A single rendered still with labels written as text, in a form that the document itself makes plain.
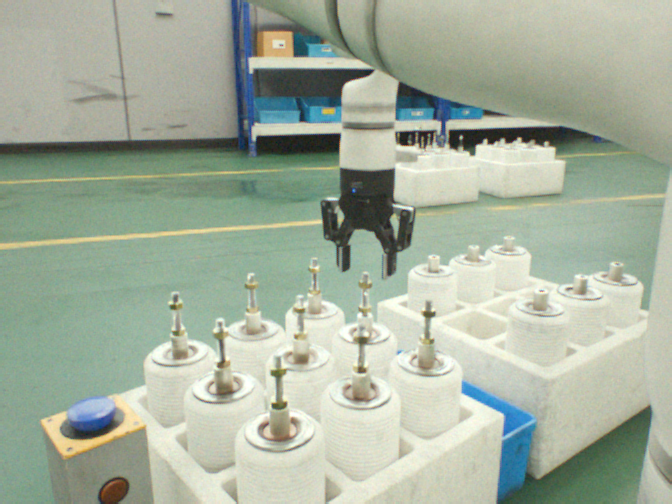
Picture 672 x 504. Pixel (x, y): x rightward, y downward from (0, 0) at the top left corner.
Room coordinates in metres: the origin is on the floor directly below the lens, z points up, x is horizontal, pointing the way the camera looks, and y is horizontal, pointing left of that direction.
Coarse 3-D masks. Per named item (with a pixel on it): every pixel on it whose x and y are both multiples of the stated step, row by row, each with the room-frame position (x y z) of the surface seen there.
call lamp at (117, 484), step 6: (120, 480) 0.43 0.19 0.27; (108, 486) 0.42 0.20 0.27; (114, 486) 0.42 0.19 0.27; (120, 486) 0.42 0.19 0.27; (126, 486) 0.43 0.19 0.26; (102, 492) 0.42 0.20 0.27; (108, 492) 0.42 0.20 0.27; (114, 492) 0.42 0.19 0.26; (120, 492) 0.42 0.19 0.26; (102, 498) 0.41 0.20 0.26; (108, 498) 0.42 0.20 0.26; (114, 498) 0.42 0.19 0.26
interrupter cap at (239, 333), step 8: (264, 320) 0.81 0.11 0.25; (232, 328) 0.79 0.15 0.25; (240, 328) 0.79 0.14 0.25; (264, 328) 0.79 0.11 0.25; (272, 328) 0.79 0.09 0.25; (232, 336) 0.76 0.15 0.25; (240, 336) 0.76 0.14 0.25; (248, 336) 0.76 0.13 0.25; (256, 336) 0.76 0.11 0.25; (264, 336) 0.75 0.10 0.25; (272, 336) 0.76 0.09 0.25
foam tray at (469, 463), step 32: (480, 416) 0.67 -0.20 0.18; (160, 448) 0.60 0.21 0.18; (416, 448) 0.60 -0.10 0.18; (448, 448) 0.60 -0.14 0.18; (480, 448) 0.64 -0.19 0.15; (160, 480) 0.59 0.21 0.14; (192, 480) 0.54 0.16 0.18; (224, 480) 0.54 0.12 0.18; (384, 480) 0.54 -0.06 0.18; (416, 480) 0.56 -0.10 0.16; (448, 480) 0.60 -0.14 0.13; (480, 480) 0.64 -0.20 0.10
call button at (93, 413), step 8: (80, 400) 0.46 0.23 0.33; (88, 400) 0.46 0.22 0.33; (96, 400) 0.46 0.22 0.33; (104, 400) 0.46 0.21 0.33; (112, 400) 0.46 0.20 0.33; (72, 408) 0.45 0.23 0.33; (80, 408) 0.45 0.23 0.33; (88, 408) 0.45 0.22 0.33; (96, 408) 0.45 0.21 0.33; (104, 408) 0.45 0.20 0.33; (112, 408) 0.45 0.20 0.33; (72, 416) 0.43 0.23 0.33; (80, 416) 0.43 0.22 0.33; (88, 416) 0.43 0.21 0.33; (96, 416) 0.43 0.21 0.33; (104, 416) 0.44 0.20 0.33; (112, 416) 0.45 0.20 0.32; (72, 424) 0.43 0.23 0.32; (80, 424) 0.43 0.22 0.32; (88, 424) 0.43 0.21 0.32; (96, 424) 0.43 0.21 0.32; (104, 424) 0.44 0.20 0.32
